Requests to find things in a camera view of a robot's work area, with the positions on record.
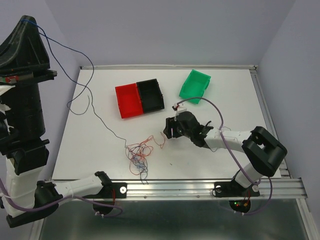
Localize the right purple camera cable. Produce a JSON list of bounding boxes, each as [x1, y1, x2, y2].
[[174, 97, 273, 217]]

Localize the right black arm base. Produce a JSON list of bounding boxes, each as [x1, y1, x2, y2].
[[211, 181, 260, 198]]

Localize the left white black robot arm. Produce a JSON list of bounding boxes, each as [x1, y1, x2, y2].
[[0, 15, 114, 228]]

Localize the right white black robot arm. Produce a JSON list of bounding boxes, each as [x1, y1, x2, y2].
[[163, 111, 288, 197]]

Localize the black plastic bin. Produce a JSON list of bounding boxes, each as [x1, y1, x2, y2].
[[136, 78, 165, 114]]

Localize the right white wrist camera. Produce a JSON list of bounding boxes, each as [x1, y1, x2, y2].
[[172, 103, 187, 118]]

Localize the red plastic bin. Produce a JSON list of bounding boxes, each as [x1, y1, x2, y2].
[[115, 83, 144, 119]]

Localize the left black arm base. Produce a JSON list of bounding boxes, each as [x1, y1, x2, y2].
[[93, 171, 128, 199]]

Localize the aluminium front rail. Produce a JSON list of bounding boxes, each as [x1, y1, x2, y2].
[[112, 178, 307, 201]]

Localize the blue thin wires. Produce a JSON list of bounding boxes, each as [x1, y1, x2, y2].
[[21, 19, 151, 186]]

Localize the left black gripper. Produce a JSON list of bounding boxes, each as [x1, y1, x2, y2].
[[0, 12, 66, 137]]

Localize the green plastic bin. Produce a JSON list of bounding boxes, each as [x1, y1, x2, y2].
[[179, 69, 211, 105]]

